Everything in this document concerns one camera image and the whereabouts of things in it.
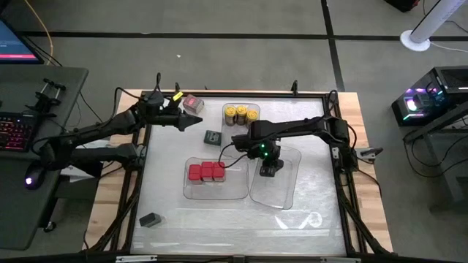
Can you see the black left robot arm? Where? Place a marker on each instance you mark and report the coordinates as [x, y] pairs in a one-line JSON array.
[[109, 126]]

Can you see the black box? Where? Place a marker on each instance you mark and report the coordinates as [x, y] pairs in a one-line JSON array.
[[402, 3]]

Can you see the yellow lid spice jar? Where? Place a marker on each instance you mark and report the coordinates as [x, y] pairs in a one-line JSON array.
[[252, 117], [230, 114], [241, 112]]

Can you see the black caster wheel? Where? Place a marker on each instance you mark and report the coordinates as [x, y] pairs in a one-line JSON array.
[[49, 226]]

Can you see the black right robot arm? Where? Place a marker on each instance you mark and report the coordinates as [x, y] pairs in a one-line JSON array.
[[300, 128]]

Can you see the white paper sheet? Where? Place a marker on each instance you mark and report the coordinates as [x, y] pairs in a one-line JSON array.
[[75, 173]]

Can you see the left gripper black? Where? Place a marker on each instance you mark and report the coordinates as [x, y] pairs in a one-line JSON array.
[[170, 117]]

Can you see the silver metal bracket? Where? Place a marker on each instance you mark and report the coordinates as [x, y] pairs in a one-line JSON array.
[[136, 259], [340, 260]]

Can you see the black metal table frame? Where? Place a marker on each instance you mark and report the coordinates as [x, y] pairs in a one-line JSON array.
[[237, 94]]

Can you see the black lid green pepper tin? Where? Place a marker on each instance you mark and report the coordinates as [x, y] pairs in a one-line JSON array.
[[213, 137]]

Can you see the black lit computer case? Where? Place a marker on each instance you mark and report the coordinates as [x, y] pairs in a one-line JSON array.
[[449, 78]]

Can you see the clear plastic bin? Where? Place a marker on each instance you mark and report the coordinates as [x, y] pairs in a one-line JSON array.
[[278, 193], [237, 131], [234, 186]]

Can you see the white tower fan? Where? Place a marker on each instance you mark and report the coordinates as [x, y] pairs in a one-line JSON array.
[[415, 42]]

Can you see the black computer mouse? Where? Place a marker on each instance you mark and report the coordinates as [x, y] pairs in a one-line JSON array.
[[34, 177]]

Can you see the computer monitor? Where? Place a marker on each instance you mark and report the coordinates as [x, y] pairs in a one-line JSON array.
[[14, 47]]

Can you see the red lid spice tin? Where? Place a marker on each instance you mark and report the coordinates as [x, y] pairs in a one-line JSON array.
[[193, 104], [219, 171], [195, 173], [207, 171]]

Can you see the glossy white table sheet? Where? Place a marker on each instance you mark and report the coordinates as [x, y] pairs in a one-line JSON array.
[[226, 233]]

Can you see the backlit black keyboard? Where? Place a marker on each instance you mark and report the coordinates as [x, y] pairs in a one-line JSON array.
[[14, 131]]

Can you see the grey desk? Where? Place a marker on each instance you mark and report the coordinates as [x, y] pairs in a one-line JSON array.
[[22, 91]]

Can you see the grey block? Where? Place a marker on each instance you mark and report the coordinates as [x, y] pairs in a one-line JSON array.
[[150, 220]]

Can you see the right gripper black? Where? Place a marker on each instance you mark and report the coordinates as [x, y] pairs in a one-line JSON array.
[[271, 168]]

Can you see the black clamp holder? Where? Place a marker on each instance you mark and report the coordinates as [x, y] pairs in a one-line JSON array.
[[45, 98]]

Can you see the grey equipment stand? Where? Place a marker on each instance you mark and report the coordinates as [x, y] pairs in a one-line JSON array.
[[459, 182]]

